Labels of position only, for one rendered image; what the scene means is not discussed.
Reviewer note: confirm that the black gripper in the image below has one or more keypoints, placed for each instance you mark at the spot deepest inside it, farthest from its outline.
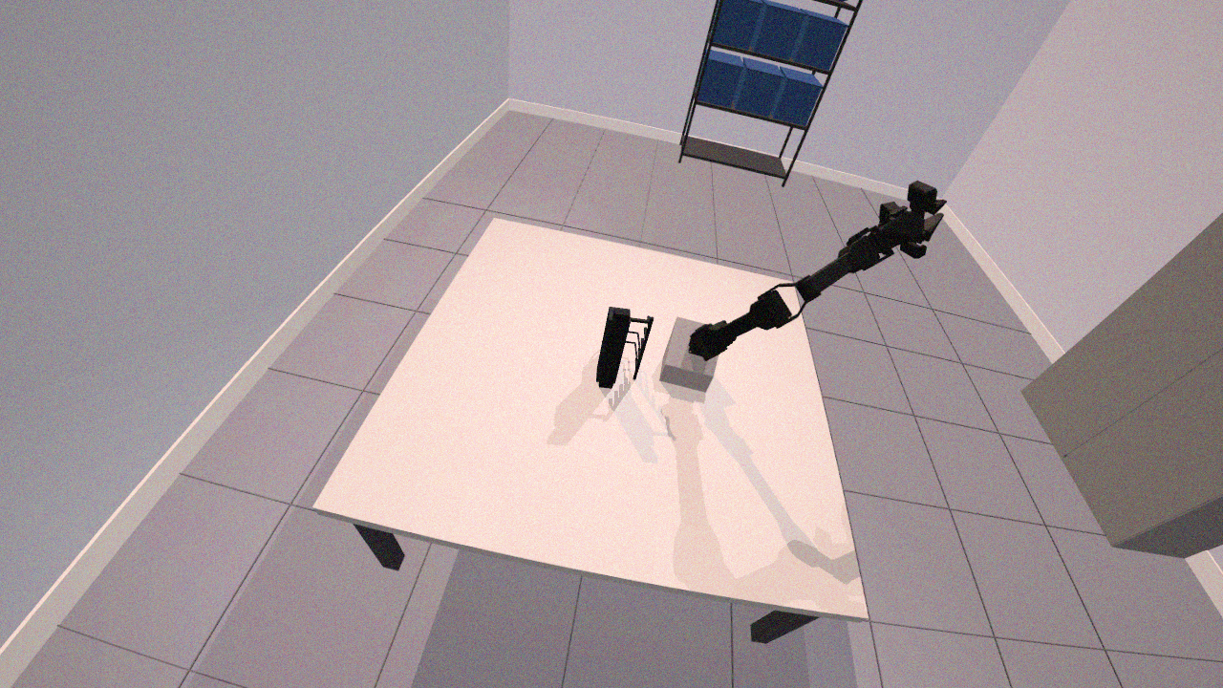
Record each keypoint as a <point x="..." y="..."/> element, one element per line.
<point x="923" y="199"/>

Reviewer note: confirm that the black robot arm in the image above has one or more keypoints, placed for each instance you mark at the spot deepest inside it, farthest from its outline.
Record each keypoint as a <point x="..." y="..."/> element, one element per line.
<point x="770" y="311"/>

